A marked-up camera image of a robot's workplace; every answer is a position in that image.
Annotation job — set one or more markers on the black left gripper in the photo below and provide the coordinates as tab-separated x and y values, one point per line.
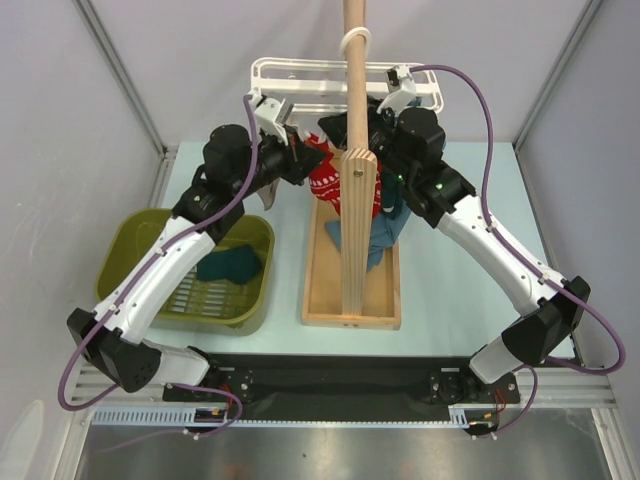
300	158

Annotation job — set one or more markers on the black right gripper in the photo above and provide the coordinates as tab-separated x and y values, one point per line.
373	128

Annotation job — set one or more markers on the red santa christmas sock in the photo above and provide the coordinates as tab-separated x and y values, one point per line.
324	180

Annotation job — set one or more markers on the white plastic clip hanger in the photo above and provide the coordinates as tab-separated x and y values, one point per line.
319	87

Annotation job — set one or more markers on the dark green christmas sock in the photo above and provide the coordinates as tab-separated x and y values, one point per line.
391	194

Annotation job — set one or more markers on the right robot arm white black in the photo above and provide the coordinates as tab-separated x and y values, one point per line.
415	178

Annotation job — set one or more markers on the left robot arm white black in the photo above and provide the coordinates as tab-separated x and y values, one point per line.
236	164

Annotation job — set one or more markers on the grey beige sock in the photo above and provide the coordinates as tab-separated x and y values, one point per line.
267	195

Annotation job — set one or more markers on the wooden pole stand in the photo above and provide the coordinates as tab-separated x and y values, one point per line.
358	165

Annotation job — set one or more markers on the light blue sock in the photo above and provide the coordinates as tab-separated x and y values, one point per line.
385	231

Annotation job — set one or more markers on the olive green plastic bin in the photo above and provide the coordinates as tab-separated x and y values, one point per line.
212	306

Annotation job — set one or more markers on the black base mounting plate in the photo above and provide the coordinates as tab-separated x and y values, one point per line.
308	388

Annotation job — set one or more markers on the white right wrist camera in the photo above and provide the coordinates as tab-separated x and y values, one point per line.
401	90

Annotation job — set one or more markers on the white slotted cable duct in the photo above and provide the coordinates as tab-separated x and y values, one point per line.
210	417

